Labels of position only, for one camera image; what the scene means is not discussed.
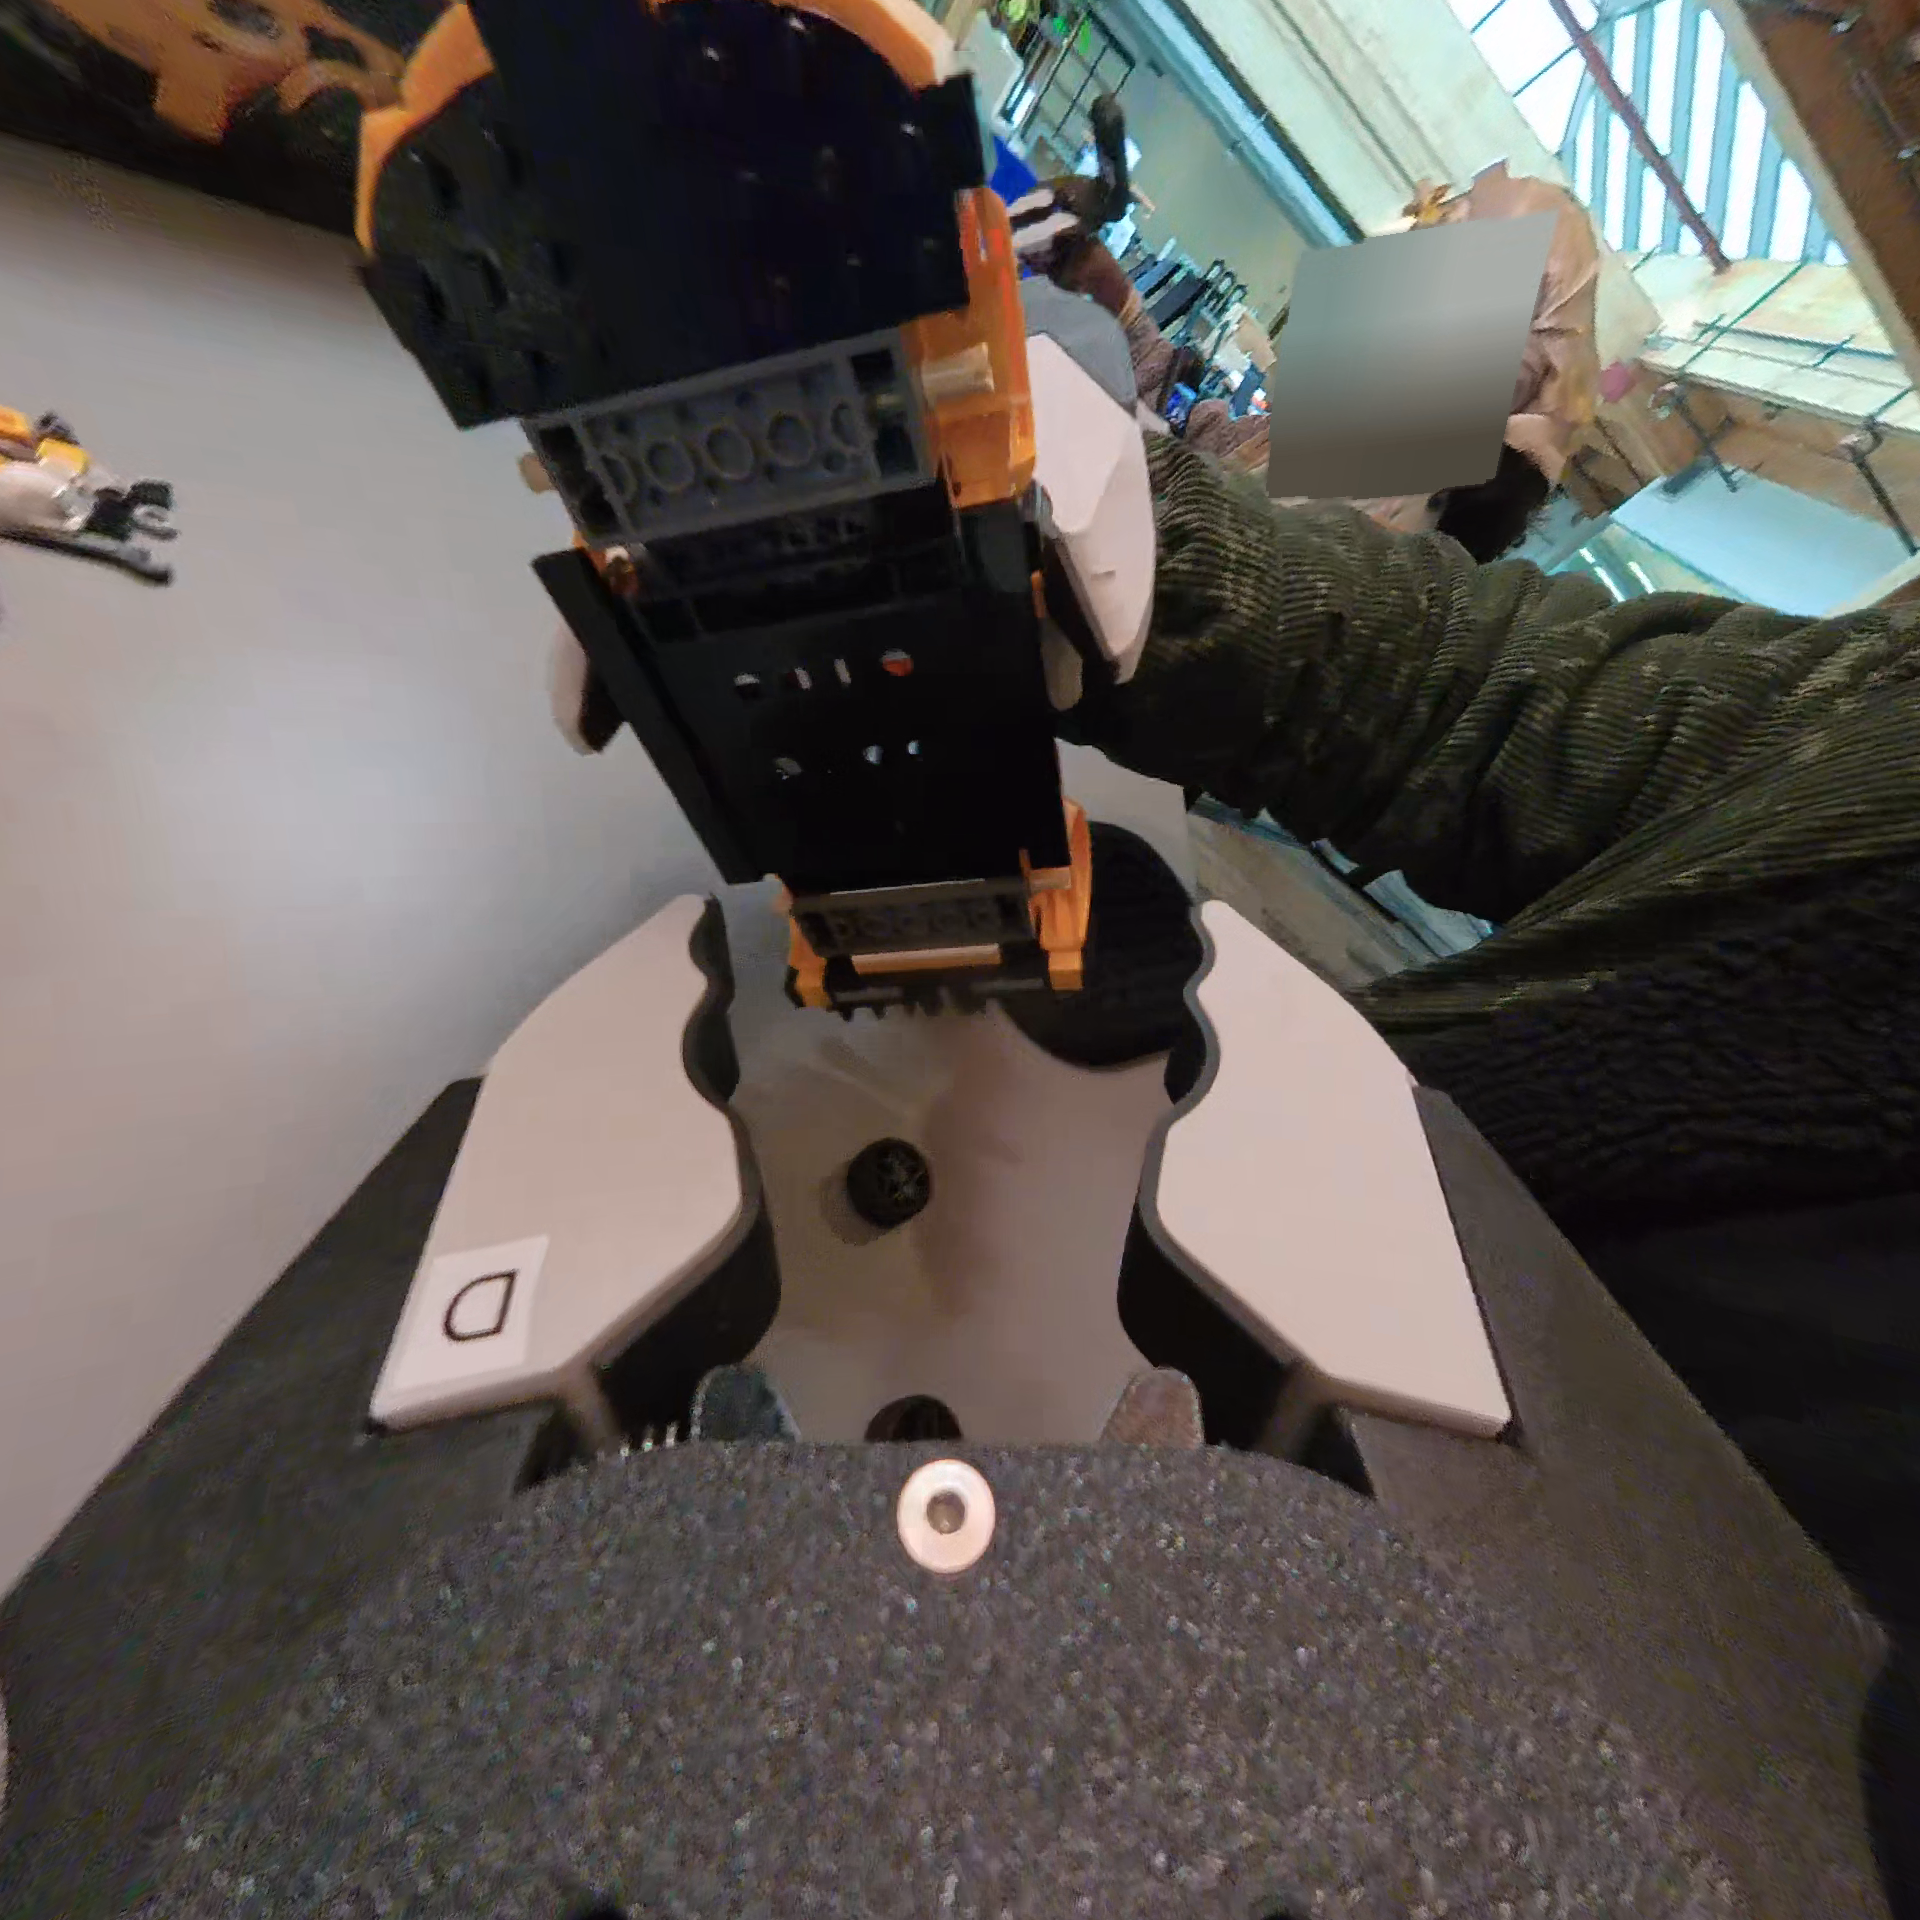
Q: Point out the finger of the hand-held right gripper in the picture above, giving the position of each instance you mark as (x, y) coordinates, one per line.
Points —
(1102, 511)
(580, 691)

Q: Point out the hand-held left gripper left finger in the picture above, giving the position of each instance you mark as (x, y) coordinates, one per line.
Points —
(600, 1170)

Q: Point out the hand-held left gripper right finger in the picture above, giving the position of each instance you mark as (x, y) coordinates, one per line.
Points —
(1319, 1200)

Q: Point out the orange lego car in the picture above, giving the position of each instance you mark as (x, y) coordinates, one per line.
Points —
(839, 721)

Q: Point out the black lego wheel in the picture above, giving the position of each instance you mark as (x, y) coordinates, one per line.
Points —
(912, 1423)
(887, 1180)

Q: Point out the person's right forearm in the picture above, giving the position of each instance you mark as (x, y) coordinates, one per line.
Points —
(1425, 705)

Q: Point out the pile of small lego parts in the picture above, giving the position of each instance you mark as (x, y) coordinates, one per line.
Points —
(76, 503)

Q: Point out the black lego box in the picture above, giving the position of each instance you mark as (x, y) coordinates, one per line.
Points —
(149, 90)

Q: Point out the black mesh chair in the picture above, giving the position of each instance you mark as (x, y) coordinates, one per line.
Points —
(1142, 960)

